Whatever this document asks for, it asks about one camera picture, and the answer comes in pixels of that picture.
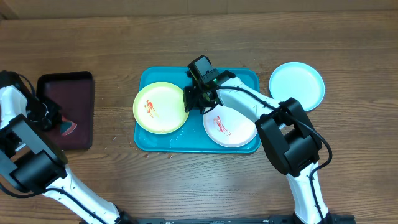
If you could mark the light blue plastic plate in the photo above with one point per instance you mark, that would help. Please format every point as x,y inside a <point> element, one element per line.
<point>300,81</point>

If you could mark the green and red sponge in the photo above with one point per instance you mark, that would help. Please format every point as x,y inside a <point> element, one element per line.
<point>67,126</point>

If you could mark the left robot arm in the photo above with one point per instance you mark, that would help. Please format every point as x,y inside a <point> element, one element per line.
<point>34,165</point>

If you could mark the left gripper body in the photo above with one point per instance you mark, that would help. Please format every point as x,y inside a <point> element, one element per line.
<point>44,112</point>

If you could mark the black rectangular sponge tray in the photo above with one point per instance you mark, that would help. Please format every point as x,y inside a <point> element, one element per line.
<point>75,93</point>

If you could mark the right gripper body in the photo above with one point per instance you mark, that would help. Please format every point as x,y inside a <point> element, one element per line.
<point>197,100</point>

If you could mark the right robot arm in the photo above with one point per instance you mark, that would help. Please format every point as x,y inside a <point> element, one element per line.
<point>288,137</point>

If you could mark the white plastic plate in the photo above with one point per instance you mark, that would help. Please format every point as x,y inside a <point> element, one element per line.
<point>227,127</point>

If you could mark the yellow-green plastic plate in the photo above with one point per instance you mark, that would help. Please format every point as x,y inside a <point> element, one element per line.
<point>159,108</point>

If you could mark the teal plastic serving tray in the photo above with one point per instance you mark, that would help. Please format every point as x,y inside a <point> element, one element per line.
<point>191,137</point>

